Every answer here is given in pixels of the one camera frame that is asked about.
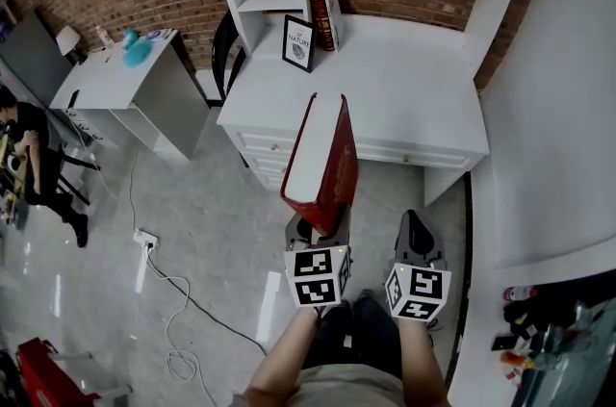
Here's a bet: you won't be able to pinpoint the tall white cabinet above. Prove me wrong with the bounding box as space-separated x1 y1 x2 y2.
445 0 616 407

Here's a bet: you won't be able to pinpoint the person's left forearm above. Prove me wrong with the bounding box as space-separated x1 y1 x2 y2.
246 306 321 407

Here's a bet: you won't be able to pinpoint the clear plastic bottle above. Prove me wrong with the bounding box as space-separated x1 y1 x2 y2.
94 25 116 50

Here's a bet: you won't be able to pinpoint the black cable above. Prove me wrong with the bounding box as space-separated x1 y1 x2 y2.
145 252 269 356

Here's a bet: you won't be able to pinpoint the black metal chair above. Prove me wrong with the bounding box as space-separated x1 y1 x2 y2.
27 139 103 208

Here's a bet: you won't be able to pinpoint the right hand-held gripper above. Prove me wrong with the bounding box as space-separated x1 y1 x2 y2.
383 208 453 325

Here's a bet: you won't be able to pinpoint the red hardcover book gold print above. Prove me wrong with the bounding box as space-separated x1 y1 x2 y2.
279 92 360 238

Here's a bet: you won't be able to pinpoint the thin white cable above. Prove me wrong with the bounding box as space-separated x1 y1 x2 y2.
126 144 141 234

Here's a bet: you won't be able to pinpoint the white desk with hutch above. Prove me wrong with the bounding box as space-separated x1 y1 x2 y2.
197 0 536 207

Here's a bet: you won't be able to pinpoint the black framed picture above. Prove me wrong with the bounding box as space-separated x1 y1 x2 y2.
281 13 317 75

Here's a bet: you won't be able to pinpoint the white table lamp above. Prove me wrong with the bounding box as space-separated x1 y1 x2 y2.
54 25 89 66

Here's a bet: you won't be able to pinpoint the person's dark trousers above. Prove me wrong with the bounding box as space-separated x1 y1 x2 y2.
306 293 403 378

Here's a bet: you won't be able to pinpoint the black round-backed chair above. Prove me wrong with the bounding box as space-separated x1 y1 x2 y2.
211 10 248 109

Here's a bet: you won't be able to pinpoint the thick white cable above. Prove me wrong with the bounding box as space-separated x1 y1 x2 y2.
143 245 218 407

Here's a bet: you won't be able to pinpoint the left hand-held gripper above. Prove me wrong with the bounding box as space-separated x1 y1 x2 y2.
283 203 356 318

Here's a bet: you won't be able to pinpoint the person's beige shirt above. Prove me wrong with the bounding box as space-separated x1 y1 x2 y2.
230 363 411 407

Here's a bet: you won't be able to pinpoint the printed magazine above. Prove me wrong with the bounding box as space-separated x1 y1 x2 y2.
141 28 175 43

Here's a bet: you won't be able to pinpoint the dark red book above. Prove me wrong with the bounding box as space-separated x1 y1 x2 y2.
308 0 337 53

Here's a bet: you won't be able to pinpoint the white power strip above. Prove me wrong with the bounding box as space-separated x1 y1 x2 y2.
132 227 161 251

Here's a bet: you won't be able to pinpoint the red capped bottle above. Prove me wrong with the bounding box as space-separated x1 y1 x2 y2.
502 285 538 302

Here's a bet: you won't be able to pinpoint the white paperback book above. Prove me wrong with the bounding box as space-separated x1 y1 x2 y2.
323 0 346 53

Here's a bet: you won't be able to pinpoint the grey metal cabinet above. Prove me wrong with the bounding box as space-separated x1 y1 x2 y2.
0 9 74 109

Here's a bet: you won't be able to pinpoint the red metal box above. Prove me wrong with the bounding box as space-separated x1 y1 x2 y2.
15 337 103 407

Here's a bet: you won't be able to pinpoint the teal fluffy object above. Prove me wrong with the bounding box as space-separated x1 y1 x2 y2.
120 28 152 70

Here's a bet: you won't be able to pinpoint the person's right forearm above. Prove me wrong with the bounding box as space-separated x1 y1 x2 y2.
396 316 451 407

